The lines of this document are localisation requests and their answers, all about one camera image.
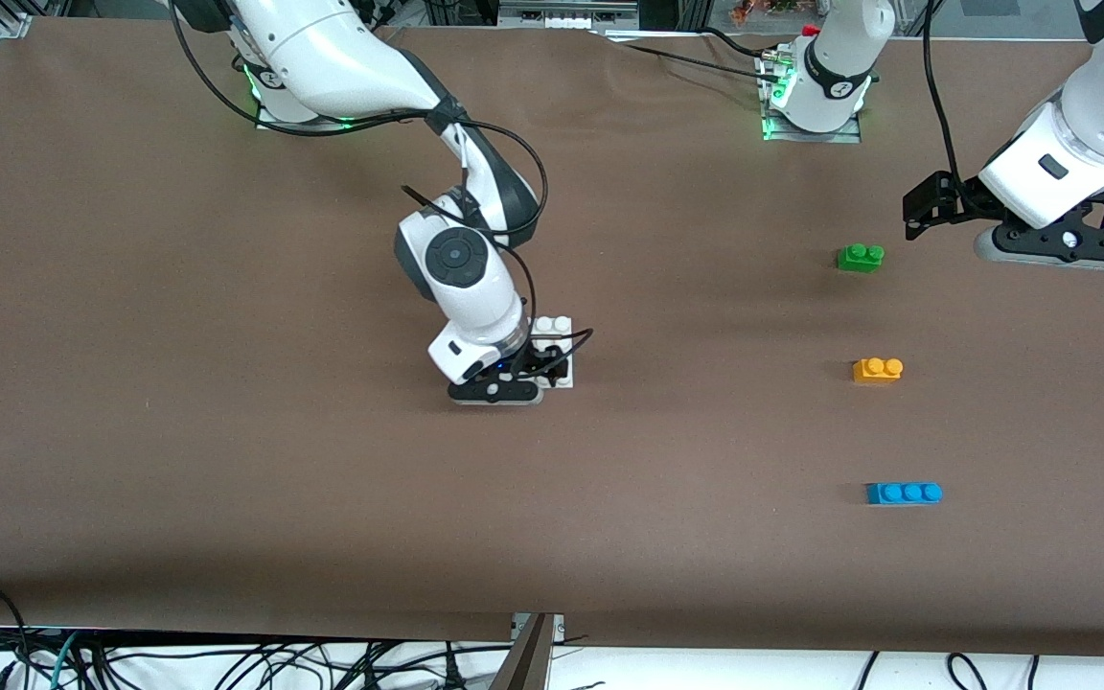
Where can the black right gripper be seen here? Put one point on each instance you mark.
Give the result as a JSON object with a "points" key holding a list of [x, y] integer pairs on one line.
{"points": [[537, 363]]}

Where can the white studded base plate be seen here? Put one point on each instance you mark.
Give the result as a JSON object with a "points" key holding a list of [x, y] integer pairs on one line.
{"points": [[552, 328]]}

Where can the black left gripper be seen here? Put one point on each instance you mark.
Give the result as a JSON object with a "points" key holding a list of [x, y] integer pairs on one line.
{"points": [[956, 202]]}

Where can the yellow two-stud block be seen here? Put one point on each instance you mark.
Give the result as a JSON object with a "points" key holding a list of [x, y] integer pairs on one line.
{"points": [[878, 371]]}

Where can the brown table cover sheet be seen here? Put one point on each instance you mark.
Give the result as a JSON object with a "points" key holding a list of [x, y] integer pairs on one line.
{"points": [[552, 527]]}

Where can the metal table frame bracket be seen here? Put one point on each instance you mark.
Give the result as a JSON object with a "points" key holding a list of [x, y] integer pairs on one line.
{"points": [[535, 625]]}

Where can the white background device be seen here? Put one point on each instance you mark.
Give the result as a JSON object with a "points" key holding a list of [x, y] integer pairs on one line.
{"points": [[562, 17]]}

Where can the green two-stud block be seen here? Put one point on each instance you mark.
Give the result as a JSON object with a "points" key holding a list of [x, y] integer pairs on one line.
{"points": [[861, 259]]}

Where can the aluminium frame profile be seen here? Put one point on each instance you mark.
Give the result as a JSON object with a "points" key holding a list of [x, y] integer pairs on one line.
{"points": [[30, 19]]}

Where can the blue three-stud block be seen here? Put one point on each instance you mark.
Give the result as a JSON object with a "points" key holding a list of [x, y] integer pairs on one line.
{"points": [[902, 494]]}

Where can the orange and green object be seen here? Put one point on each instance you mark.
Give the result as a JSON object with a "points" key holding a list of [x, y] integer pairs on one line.
{"points": [[768, 10]]}

